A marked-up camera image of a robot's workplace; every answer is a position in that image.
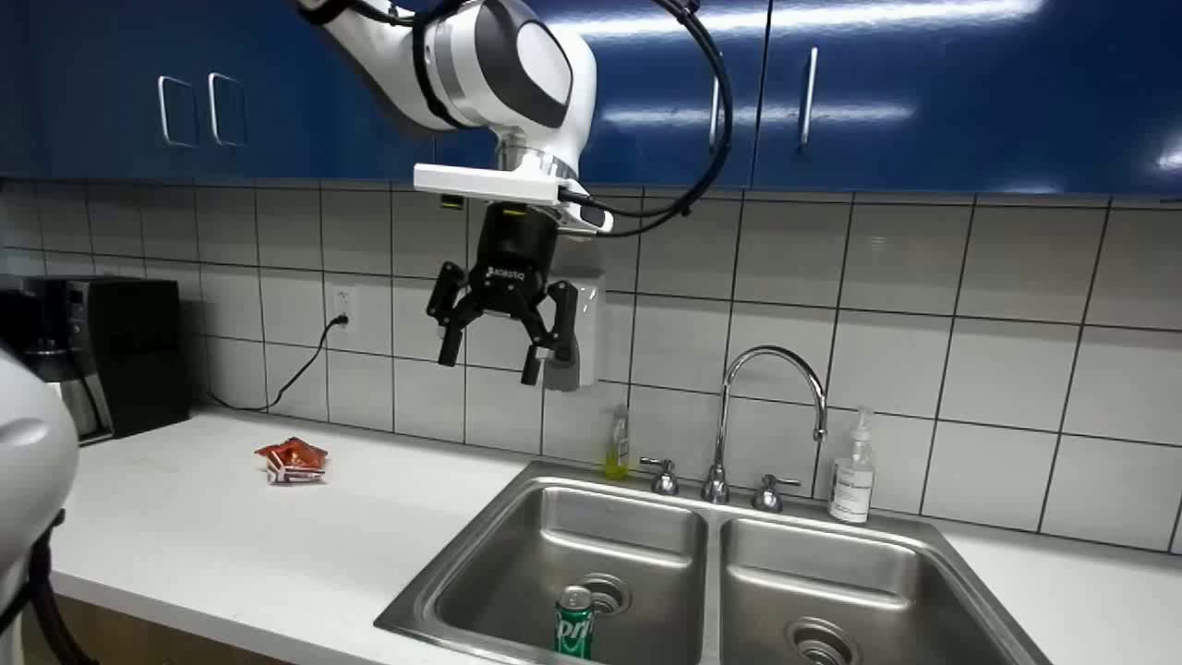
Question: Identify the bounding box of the green soda can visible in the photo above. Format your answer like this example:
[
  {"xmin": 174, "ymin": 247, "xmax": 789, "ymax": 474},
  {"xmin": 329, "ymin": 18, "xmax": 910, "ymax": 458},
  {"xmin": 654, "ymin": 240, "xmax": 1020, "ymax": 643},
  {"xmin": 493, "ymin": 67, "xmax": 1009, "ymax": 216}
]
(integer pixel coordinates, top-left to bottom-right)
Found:
[{"xmin": 552, "ymin": 585, "xmax": 600, "ymax": 665}]

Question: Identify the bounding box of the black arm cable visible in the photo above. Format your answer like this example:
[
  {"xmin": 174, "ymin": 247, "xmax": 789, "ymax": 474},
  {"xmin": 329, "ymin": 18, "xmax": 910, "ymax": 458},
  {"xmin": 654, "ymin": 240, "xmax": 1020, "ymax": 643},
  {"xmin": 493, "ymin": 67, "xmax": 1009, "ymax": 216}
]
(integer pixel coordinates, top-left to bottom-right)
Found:
[{"xmin": 557, "ymin": 0, "xmax": 741, "ymax": 243}]

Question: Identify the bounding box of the sink drain strainer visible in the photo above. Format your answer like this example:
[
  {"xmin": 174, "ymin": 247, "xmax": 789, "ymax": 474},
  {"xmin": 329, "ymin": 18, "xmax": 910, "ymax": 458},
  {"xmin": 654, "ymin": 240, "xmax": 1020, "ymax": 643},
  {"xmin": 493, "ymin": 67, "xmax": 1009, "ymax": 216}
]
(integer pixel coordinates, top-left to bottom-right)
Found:
[
  {"xmin": 577, "ymin": 569, "xmax": 631, "ymax": 621},
  {"xmin": 785, "ymin": 614, "xmax": 862, "ymax": 665}
]

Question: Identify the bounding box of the stainless steel double sink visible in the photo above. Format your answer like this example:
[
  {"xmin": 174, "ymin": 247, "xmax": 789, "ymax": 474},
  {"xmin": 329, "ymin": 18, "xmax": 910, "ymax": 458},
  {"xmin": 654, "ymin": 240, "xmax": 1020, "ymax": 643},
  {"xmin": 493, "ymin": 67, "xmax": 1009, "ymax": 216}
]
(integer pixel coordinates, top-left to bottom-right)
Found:
[{"xmin": 372, "ymin": 461, "xmax": 1053, "ymax": 665}]

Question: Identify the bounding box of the chrome gooseneck faucet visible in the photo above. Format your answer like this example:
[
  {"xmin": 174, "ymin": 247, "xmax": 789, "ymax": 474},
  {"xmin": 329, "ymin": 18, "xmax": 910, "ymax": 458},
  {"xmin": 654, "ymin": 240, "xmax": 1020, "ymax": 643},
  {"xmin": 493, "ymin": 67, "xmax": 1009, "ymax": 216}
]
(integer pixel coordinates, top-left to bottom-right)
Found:
[{"xmin": 697, "ymin": 344, "xmax": 832, "ymax": 506}]

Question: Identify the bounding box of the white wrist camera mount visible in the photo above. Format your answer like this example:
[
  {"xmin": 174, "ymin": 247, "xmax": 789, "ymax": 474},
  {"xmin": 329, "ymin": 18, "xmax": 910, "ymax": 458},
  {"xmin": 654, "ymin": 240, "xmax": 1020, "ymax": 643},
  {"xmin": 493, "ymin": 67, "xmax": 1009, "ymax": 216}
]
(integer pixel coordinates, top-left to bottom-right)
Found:
[{"xmin": 409, "ymin": 160, "xmax": 619, "ymax": 236}]

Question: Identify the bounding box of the black power cord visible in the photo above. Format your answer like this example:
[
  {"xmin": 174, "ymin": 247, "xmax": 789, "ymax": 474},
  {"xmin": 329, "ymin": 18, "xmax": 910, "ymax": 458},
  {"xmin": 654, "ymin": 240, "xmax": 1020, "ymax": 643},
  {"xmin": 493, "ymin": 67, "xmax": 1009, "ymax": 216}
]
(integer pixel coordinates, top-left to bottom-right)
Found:
[{"xmin": 263, "ymin": 309, "xmax": 354, "ymax": 419}]

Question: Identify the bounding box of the clear soap pump bottle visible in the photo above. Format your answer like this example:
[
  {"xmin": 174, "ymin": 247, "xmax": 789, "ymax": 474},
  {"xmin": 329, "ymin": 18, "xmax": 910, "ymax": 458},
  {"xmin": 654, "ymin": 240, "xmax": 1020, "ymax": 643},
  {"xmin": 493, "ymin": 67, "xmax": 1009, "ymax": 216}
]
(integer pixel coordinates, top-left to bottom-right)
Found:
[{"xmin": 827, "ymin": 412, "xmax": 878, "ymax": 527}]

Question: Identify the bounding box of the orange snack bag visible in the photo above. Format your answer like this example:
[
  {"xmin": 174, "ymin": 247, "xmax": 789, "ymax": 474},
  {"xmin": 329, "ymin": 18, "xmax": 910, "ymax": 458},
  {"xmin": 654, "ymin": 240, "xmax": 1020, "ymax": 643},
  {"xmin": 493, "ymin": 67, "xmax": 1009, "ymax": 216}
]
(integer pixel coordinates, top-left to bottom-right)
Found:
[{"xmin": 257, "ymin": 434, "xmax": 334, "ymax": 489}]

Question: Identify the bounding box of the black coffee maker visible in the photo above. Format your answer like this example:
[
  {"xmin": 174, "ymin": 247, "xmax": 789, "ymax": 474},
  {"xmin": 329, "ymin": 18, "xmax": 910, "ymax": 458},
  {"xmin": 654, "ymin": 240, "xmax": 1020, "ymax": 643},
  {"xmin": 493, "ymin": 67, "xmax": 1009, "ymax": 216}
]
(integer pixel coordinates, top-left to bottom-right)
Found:
[{"xmin": 0, "ymin": 272, "xmax": 193, "ymax": 447}]

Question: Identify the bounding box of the coffee carafe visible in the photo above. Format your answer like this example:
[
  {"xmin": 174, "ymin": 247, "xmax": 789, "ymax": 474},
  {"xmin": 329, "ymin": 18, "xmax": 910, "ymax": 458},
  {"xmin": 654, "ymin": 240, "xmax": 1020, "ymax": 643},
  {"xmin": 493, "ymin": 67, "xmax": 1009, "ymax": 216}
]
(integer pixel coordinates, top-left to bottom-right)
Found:
[{"xmin": 50, "ymin": 351, "xmax": 120, "ymax": 447}]

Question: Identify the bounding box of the blue upper cabinet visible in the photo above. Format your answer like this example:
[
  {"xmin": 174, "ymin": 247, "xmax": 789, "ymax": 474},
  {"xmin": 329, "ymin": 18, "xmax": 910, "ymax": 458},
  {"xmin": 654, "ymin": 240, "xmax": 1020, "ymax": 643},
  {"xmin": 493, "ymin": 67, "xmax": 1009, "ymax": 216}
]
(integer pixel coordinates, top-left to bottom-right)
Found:
[{"xmin": 0, "ymin": 0, "xmax": 1182, "ymax": 203}]

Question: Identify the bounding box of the wooden base cabinet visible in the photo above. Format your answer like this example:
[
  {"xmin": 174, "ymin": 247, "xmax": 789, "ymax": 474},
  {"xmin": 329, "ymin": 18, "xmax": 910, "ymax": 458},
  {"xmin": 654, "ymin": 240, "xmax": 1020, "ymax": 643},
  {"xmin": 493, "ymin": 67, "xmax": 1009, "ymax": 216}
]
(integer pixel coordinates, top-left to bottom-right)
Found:
[{"xmin": 50, "ymin": 594, "xmax": 287, "ymax": 665}]

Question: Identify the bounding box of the silver cabinet handle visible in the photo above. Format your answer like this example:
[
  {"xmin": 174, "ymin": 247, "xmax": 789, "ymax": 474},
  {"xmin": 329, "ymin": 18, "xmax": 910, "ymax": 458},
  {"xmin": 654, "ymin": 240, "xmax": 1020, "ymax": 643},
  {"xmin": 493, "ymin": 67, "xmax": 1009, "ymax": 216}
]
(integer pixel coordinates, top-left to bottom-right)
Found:
[
  {"xmin": 204, "ymin": 69, "xmax": 248, "ymax": 153},
  {"xmin": 157, "ymin": 69, "xmax": 199, "ymax": 153},
  {"xmin": 795, "ymin": 43, "xmax": 824, "ymax": 153},
  {"xmin": 707, "ymin": 50, "xmax": 728, "ymax": 155}
]

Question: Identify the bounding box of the green dish soap bottle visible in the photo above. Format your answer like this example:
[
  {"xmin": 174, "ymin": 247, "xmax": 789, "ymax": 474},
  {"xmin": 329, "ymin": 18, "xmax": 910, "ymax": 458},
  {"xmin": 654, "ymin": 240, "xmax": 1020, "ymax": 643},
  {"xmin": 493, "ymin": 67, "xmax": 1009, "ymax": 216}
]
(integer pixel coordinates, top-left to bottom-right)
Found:
[{"xmin": 600, "ymin": 402, "xmax": 635, "ymax": 483}]

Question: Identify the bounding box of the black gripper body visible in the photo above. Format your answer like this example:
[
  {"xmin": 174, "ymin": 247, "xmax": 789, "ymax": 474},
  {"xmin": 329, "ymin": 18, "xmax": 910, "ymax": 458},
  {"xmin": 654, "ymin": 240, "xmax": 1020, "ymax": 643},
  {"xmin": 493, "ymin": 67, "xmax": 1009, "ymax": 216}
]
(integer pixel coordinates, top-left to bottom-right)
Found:
[{"xmin": 472, "ymin": 200, "xmax": 565, "ymax": 308}]

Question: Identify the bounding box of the thick black base cable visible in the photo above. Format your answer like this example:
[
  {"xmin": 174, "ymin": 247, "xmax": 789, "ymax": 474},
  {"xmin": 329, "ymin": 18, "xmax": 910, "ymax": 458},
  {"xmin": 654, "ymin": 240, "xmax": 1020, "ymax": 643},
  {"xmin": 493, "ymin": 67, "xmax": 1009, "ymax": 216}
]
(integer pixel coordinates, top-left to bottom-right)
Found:
[{"xmin": 0, "ymin": 506, "xmax": 99, "ymax": 665}]

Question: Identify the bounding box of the chrome faucet knob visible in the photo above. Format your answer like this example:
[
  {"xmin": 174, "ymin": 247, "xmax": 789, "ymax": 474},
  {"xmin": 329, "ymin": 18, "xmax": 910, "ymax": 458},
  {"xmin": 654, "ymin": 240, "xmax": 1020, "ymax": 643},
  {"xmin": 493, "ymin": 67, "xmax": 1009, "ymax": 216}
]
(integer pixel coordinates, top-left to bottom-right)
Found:
[
  {"xmin": 750, "ymin": 474, "xmax": 800, "ymax": 516},
  {"xmin": 640, "ymin": 453, "xmax": 683, "ymax": 499}
]

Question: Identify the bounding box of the white wall outlet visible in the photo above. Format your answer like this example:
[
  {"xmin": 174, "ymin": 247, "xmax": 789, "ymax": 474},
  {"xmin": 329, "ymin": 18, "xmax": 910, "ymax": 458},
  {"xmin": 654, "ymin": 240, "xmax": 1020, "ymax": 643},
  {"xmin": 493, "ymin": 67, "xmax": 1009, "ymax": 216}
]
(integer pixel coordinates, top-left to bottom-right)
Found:
[{"xmin": 322, "ymin": 280, "xmax": 361, "ymax": 328}]

